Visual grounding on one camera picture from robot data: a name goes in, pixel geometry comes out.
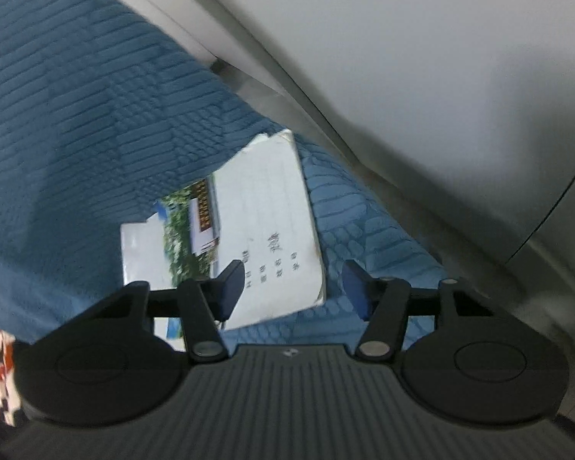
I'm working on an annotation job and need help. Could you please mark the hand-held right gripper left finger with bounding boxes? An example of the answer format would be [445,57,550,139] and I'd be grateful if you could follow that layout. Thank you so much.
[82,259,248,364]

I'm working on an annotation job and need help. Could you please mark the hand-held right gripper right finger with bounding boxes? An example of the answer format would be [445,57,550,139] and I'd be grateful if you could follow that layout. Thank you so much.
[341,259,498,364]

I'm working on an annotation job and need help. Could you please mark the photo cover notebook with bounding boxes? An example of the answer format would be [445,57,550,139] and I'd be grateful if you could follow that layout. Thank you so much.
[159,129,327,332]

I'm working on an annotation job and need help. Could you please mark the blue textured blanket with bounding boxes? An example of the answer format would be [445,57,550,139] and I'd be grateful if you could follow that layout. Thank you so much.
[0,0,449,348]

